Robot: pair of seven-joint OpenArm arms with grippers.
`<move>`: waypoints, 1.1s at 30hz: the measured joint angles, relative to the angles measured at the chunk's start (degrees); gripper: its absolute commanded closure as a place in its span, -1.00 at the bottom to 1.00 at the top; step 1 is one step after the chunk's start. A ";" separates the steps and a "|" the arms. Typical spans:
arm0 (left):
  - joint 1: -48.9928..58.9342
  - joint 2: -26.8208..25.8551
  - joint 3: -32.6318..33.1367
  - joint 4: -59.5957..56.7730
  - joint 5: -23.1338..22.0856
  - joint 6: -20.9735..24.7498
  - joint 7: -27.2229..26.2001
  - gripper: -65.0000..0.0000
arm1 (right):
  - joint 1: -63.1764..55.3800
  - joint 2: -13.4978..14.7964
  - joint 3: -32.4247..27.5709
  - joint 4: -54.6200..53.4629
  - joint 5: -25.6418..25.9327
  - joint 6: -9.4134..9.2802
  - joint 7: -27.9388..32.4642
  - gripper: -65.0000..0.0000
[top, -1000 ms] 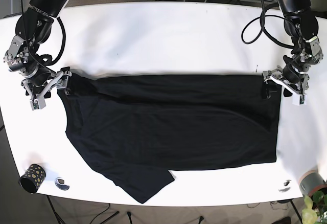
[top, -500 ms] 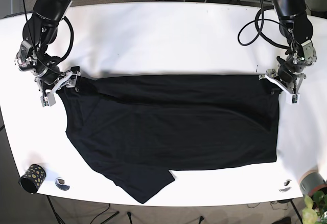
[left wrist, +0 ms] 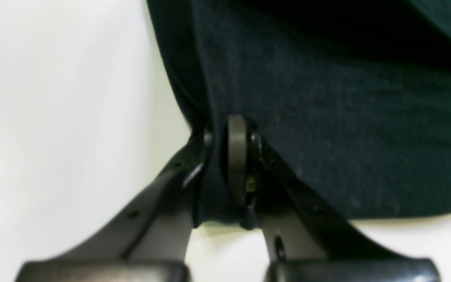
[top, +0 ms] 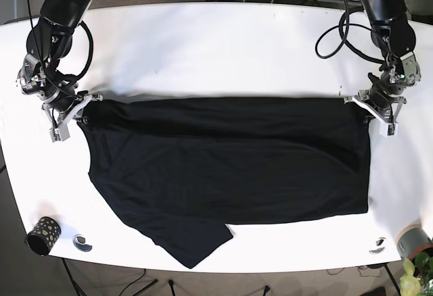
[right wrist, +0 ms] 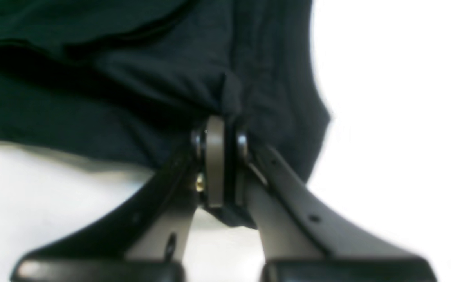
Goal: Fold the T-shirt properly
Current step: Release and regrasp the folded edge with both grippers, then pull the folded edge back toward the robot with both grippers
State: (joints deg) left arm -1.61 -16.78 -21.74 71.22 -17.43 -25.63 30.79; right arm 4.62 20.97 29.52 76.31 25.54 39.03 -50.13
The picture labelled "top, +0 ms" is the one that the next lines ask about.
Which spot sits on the black gold-dotted cup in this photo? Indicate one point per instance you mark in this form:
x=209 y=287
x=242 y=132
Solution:
x=43 y=236

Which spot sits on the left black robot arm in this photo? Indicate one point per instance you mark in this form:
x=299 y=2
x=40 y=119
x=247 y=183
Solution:
x=391 y=33

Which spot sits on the silver table grommet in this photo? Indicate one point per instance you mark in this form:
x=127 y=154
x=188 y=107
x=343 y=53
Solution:
x=378 y=246
x=81 y=244

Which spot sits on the green potted plant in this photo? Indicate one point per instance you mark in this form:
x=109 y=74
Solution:
x=417 y=277

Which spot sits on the right silver table grommet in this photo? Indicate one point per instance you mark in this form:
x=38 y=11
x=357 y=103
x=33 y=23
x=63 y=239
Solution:
x=378 y=246

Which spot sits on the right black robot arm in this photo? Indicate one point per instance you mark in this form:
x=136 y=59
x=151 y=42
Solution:
x=50 y=40

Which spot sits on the black T-shirt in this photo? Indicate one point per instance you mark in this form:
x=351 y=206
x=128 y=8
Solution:
x=181 y=171

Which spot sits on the grey flower pot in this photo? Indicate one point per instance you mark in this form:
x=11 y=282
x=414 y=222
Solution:
x=413 y=240

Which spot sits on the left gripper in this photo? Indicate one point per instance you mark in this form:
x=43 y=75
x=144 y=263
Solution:
x=382 y=101

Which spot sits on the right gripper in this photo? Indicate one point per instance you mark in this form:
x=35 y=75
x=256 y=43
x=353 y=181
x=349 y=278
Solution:
x=61 y=111

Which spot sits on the left silver table grommet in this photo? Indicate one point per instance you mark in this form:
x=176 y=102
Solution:
x=81 y=244

